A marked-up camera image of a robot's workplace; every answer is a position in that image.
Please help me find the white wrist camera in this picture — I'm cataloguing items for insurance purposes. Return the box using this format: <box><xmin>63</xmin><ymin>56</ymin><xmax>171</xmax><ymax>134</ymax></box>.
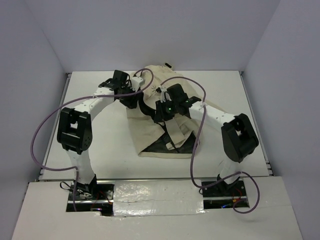
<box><xmin>156</xmin><ymin>86</ymin><xmax>172</xmax><ymax>103</ymax></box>
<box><xmin>130</xmin><ymin>76</ymin><xmax>146</xmax><ymax>90</ymax></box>

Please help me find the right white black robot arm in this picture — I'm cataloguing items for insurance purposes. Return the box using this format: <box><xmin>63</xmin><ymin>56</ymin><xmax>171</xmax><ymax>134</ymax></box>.
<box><xmin>154</xmin><ymin>83</ymin><xmax>259</xmax><ymax>196</ymax></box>

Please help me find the purple cable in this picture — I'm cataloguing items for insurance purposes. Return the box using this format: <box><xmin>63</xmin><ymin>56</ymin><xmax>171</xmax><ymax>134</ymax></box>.
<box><xmin>159</xmin><ymin>76</ymin><xmax>262</xmax><ymax>214</ymax></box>
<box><xmin>30</xmin><ymin>68</ymin><xmax>154</xmax><ymax>212</ymax></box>

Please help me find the white foam front board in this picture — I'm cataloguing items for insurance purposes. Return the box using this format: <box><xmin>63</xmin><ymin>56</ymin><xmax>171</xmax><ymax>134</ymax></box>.
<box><xmin>12</xmin><ymin>177</ymin><xmax>302</xmax><ymax>240</ymax></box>

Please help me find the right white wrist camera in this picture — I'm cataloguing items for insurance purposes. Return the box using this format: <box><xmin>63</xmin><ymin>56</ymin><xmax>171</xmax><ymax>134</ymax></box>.
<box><xmin>156</xmin><ymin>86</ymin><xmax>172</xmax><ymax>103</ymax></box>

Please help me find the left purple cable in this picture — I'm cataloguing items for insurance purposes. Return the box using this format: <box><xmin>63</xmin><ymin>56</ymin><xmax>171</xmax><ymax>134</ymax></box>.
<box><xmin>30</xmin><ymin>68</ymin><xmax>154</xmax><ymax>212</ymax></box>

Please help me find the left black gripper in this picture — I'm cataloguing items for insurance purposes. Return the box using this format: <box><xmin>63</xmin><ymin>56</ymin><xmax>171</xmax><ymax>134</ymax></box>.
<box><xmin>117</xmin><ymin>83</ymin><xmax>141</xmax><ymax>110</ymax></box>

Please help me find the cream jacket with black zipper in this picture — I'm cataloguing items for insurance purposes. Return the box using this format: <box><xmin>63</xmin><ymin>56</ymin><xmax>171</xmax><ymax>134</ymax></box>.
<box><xmin>125</xmin><ymin>63</ymin><xmax>238</xmax><ymax>159</ymax></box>

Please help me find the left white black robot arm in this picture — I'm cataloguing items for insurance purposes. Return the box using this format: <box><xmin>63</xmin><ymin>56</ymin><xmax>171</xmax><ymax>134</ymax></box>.
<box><xmin>57</xmin><ymin>70</ymin><xmax>145</xmax><ymax>199</ymax></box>

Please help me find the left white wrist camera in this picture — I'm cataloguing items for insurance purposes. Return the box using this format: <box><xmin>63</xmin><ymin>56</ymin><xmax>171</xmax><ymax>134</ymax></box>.
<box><xmin>130</xmin><ymin>76</ymin><xmax>146</xmax><ymax>90</ymax></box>

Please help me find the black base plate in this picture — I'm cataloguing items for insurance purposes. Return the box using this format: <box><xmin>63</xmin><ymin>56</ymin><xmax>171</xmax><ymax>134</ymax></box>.
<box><xmin>59</xmin><ymin>181</ymin><xmax>115</xmax><ymax>216</ymax></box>
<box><xmin>198</xmin><ymin>180</ymin><xmax>249</xmax><ymax>210</ymax></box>

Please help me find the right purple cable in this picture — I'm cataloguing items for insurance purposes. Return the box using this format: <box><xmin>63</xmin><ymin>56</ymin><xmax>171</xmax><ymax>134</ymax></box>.
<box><xmin>159</xmin><ymin>76</ymin><xmax>262</xmax><ymax>214</ymax></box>

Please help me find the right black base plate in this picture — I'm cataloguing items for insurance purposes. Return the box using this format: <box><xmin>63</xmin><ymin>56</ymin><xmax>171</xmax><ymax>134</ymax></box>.
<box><xmin>198</xmin><ymin>180</ymin><xmax>249</xmax><ymax>210</ymax></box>

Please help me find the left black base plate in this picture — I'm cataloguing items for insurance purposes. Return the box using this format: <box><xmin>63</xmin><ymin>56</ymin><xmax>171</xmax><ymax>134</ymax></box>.
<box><xmin>59</xmin><ymin>181</ymin><xmax>115</xmax><ymax>216</ymax></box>

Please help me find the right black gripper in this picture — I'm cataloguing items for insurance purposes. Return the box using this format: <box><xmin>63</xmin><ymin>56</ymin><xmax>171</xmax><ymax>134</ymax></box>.
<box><xmin>153</xmin><ymin>98</ymin><xmax>179</xmax><ymax>123</ymax></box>

